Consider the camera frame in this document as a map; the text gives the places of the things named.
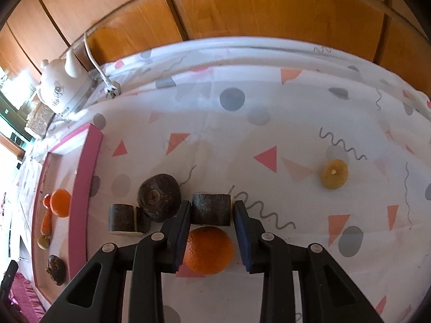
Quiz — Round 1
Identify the dark round root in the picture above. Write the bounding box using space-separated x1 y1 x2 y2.
45 254 67 286

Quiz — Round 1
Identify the yellow green small fruit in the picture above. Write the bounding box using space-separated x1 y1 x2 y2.
37 235 50 250

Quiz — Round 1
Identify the small orange carrot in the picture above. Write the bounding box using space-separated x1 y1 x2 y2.
40 209 52 236

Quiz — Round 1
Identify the dark cut root large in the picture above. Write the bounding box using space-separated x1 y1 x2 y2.
108 203 151 236

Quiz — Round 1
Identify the red tomato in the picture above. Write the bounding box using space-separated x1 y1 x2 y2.
42 193 51 209

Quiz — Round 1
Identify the orange mandarin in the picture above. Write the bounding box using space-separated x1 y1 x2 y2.
183 226 235 276
50 189 72 218

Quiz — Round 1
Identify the dark round beet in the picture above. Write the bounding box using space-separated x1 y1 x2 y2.
137 174 182 223

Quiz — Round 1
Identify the pink rimmed tray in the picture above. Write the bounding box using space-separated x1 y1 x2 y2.
32 124 102 303

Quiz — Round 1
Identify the patterned white tablecloth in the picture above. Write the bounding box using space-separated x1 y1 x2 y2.
16 36 431 323

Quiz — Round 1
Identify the ornate white tissue box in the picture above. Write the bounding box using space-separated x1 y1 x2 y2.
24 102 55 139

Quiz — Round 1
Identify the white ceramic electric kettle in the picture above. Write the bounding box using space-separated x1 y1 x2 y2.
37 48 92 117

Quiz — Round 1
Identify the white kettle power cord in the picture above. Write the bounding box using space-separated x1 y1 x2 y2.
83 31 122 99

